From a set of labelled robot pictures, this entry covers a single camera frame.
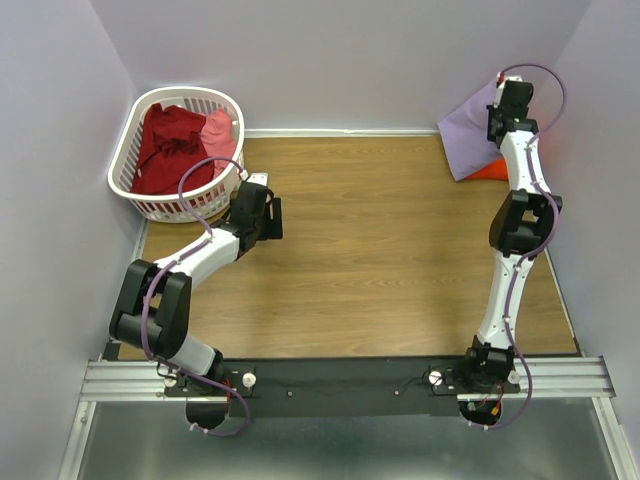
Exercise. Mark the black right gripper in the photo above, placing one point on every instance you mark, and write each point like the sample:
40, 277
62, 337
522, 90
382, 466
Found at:
490, 112

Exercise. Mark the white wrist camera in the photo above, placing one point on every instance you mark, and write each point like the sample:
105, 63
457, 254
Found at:
503, 82
259, 178

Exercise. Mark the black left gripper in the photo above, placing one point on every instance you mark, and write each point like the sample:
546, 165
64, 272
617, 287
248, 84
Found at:
275, 230

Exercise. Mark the pink t shirt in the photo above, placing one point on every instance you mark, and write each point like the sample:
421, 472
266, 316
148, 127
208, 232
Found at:
217, 139

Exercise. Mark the dark red t shirt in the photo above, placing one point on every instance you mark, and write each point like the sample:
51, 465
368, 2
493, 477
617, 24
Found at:
170, 146

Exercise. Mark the white plastic laundry basket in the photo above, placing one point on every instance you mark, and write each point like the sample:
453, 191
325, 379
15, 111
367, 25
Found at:
209, 199

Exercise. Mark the lavender t shirt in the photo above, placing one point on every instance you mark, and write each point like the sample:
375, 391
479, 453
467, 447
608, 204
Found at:
464, 135

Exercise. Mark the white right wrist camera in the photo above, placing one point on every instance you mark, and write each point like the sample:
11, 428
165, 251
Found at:
503, 82

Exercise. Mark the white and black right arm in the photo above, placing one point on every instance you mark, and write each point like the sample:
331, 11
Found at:
521, 229

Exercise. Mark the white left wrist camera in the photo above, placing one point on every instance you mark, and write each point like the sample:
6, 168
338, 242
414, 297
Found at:
259, 178

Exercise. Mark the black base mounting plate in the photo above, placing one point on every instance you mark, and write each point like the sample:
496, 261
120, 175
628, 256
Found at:
342, 387

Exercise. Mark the folded orange t shirt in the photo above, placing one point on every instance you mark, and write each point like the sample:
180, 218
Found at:
496, 170

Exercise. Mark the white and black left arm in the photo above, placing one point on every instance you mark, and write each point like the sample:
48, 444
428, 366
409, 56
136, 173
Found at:
152, 311

